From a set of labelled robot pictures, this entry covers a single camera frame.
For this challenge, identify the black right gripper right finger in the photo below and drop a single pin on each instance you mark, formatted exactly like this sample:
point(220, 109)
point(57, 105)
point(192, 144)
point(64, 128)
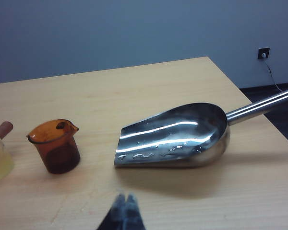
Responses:
point(134, 215)

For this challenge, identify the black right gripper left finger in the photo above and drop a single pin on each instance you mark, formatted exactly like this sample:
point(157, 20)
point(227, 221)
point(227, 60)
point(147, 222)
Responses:
point(115, 215)

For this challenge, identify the amber glass measuring cup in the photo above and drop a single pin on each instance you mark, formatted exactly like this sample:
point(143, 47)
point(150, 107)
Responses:
point(60, 153)

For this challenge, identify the stainless steel scoop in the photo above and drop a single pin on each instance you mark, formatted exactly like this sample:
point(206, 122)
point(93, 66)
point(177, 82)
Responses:
point(182, 134)

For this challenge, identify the black wall outlet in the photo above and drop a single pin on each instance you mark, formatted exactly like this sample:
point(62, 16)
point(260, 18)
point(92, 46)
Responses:
point(264, 51)

